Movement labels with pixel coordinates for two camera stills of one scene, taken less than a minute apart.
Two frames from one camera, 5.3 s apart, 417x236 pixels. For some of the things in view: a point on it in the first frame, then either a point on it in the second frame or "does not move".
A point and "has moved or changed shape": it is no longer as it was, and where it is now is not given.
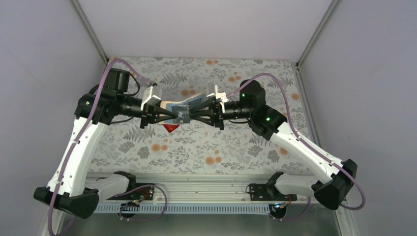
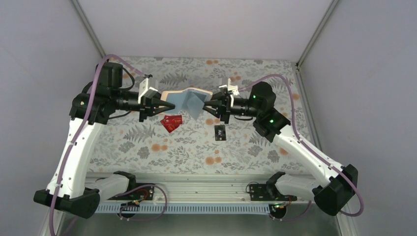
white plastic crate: [184, 209] does not move
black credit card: [184, 114] to [220, 132]
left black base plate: [144, 193] does not move
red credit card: [170, 126] has moved or changed shape
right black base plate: [268, 192] does not move
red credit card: [170, 128] does not move
